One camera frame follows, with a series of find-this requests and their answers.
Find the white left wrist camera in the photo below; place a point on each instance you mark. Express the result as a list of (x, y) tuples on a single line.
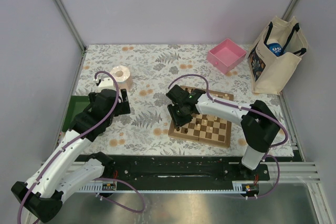
[(104, 83)]

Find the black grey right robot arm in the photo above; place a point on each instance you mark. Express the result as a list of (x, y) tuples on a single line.
[(258, 123)]

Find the cream canvas tote bag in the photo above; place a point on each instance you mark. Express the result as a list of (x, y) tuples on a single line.
[(270, 74)]

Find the floral table mat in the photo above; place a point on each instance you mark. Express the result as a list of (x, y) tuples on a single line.
[(153, 67)]

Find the peach toilet paper roll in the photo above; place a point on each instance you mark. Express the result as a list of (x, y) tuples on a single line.
[(123, 77)]

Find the pink open box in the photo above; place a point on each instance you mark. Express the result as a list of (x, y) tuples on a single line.
[(226, 56)]

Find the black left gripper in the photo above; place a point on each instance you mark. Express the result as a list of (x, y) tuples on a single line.
[(123, 107)]

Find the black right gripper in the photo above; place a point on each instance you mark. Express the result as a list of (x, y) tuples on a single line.
[(176, 120)]

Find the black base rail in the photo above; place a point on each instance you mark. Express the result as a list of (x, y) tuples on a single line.
[(214, 167)]

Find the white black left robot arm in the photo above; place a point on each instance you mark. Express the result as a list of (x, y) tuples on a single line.
[(45, 192)]

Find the wooden chess board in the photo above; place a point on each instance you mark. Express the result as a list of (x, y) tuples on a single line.
[(206, 129)]

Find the blue white bottle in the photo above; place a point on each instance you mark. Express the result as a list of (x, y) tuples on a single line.
[(275, 47)]

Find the green open box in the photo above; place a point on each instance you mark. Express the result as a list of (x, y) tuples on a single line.
[(76, 105)]

